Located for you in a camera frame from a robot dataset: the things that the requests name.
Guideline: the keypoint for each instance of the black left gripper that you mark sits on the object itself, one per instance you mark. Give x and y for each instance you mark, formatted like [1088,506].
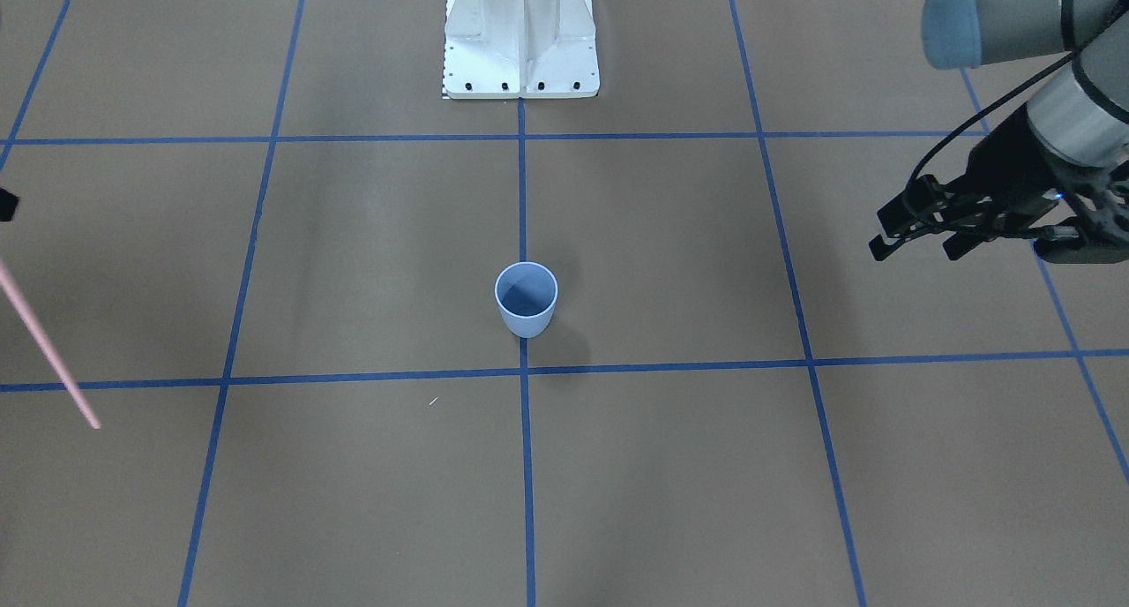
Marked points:
[1008,168]

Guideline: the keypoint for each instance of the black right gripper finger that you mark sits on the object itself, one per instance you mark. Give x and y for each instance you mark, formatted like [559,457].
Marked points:
[9,203]

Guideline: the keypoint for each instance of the pink chopstick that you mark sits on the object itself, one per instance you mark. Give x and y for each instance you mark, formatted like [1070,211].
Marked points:
[32,324]

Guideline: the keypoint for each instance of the light blue plastic cup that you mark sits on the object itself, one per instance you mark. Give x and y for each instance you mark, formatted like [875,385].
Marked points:
[526,295]

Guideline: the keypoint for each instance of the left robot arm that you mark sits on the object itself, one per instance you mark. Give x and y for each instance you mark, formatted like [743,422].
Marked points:
[1079,95]

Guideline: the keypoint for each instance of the brown paper table cover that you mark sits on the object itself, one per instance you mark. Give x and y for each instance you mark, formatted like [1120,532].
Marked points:
[266,246]

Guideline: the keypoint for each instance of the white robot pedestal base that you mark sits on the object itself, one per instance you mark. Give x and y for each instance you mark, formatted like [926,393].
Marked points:
[508,49]

